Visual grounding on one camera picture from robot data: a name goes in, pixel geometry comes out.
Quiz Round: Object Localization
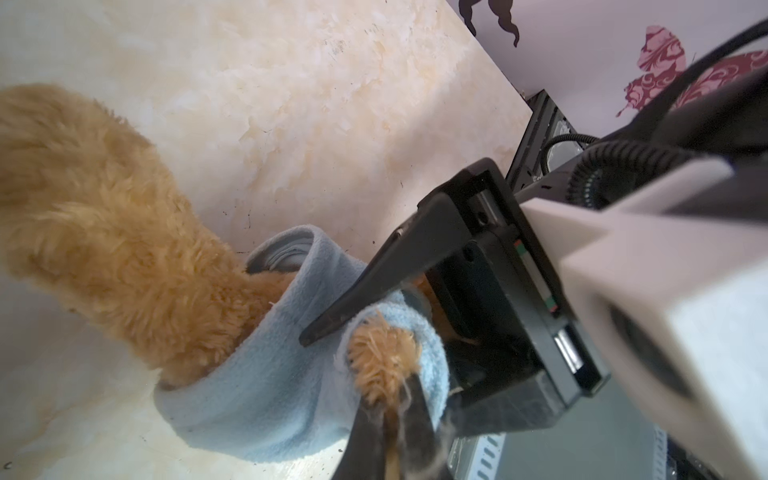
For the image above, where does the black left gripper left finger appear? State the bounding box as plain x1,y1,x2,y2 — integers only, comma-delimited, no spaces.
331,401,387,480

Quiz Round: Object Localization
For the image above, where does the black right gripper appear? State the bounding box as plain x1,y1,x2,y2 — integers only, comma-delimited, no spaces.
299,158,609,435

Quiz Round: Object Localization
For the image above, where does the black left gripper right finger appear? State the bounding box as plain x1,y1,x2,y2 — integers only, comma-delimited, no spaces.
397,374,453,480

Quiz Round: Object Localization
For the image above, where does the light blue bear hoodie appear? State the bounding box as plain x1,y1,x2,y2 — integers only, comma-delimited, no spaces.
154,225,449,463

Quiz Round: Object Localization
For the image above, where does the brown teddy bear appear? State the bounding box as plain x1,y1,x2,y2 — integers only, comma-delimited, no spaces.
0,82,424,480

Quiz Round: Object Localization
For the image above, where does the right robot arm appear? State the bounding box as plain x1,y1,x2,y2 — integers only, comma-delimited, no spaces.
299,22,767,436

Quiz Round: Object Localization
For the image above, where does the white slotted cable duct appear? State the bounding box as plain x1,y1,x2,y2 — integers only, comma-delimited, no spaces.
448,434,506,480

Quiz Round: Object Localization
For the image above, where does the black corrugated cable right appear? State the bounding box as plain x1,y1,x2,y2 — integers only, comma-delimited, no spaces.
539,17,768,211

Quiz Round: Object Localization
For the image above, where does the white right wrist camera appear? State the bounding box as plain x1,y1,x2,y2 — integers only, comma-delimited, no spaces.
522,158,767,479

